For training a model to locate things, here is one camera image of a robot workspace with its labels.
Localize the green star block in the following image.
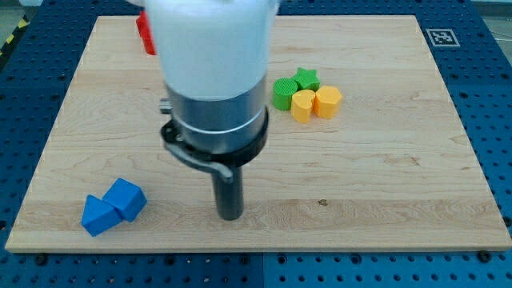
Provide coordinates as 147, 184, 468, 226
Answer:
291, 67, 321, 91

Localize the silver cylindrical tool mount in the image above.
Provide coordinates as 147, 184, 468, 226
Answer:
159, 78, 269, 184

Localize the wooden board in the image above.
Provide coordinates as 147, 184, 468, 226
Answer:
6, 15, 511, 254

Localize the yellow heart block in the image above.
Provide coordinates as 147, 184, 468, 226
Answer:
290, 90, 316, 123

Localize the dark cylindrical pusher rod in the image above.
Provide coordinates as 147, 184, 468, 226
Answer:
211, 166, 244, 221

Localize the fiducial marker tag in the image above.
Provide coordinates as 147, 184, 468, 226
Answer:
426, 29, 460, 47

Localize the blue cube block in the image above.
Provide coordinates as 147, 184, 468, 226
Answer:
102, 178, 147, 222

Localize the green cylinder block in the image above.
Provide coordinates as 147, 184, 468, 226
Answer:
272, 78, 298, 110

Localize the red block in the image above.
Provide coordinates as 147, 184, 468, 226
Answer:
135, 11, 157, 55

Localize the blue triangle block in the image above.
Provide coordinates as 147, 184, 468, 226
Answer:
81, 195, 122, 237

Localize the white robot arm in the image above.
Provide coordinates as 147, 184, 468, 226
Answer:
135, 0, 280, 220

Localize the yellow hexagon block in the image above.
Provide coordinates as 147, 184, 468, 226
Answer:
313, 86, 343, 118

